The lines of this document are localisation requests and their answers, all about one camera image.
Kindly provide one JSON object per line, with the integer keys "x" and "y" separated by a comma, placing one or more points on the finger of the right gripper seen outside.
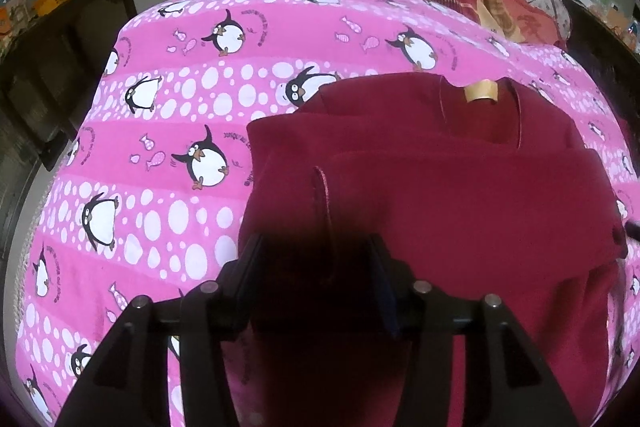
{"x": 632, "y": 229}

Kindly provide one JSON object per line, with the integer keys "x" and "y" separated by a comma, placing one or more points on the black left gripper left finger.
{"x": 126, "y": 380}

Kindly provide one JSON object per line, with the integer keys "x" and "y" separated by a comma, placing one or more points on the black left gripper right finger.
{"x": 393, "y": 328}

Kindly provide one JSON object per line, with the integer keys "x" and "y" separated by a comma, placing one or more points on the maroon small garment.
{"x": 492, "y": 196}

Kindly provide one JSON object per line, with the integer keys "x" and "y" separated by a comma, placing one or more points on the dark wooden headboard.
{"x": 600, "y": 51}

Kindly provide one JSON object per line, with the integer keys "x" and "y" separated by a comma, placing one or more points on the pink penguin bed sheet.
{"x": 153, "y": 195}

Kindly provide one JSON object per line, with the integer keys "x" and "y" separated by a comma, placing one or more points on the dark wooden side table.
{"x": 52, "y": 69}

